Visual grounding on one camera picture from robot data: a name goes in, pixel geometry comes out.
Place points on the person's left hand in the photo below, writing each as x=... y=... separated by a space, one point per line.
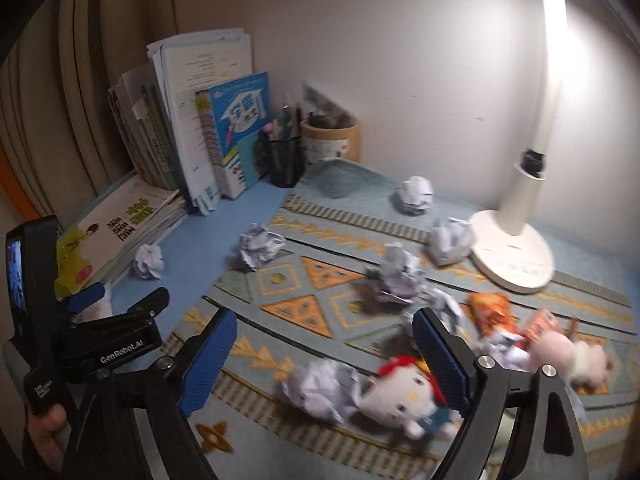
x=46 y=427

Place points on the blue cover study book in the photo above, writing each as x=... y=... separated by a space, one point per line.
x=242 y=115

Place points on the beige desktop organizer box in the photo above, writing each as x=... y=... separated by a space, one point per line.
x=332 y=142

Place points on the colourful spine book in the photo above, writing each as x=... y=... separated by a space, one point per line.
x=207 y=132

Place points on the orange panel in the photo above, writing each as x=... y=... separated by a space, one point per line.
x=7 y=177

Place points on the orange cardboard box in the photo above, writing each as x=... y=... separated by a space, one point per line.
x=542 y=326

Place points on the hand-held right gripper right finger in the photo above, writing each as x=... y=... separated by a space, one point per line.
x=440 y=360

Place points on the beige curtain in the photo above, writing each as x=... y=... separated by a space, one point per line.
x=55 y=110

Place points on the paper ball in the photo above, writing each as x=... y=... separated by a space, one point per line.
x=320 y=390
x=150 y=261
x=450 y=241
x=415 y=195
x=257 y=247
x=447 y=307
x=397 y=272
x=502 y=355
x=97 y=311

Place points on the colourful printed card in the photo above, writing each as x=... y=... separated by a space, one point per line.
x=320 y=99

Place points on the blue patterned woven mat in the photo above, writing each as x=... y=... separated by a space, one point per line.
x=310 y=285

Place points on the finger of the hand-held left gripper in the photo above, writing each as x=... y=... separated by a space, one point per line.
x=86 y=299
x=149 y=304

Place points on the three-colour dango plush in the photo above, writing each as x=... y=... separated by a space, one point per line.
x=570 y=356

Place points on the row of standing books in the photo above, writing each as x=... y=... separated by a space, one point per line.
x=145 y=135

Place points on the white cat plush toy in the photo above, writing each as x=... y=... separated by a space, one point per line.
x=400 y=400

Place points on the white paper booklets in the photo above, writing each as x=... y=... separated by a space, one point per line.
x=200 y=85

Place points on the white desk lamp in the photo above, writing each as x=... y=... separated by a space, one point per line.
x=515 y=255

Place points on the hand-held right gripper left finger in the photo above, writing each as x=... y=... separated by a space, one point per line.
x=207 y=362

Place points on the black mesh pen holder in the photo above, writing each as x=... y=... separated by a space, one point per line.
x=287 y=162

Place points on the bundle of pens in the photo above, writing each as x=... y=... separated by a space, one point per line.
x=287 y=117

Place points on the stack of flat books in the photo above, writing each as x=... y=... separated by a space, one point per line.
x=125 y=230

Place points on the teal card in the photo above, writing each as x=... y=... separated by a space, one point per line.
x=250 y=160

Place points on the orange snack packet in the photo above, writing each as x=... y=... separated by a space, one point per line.
x=492 y=312

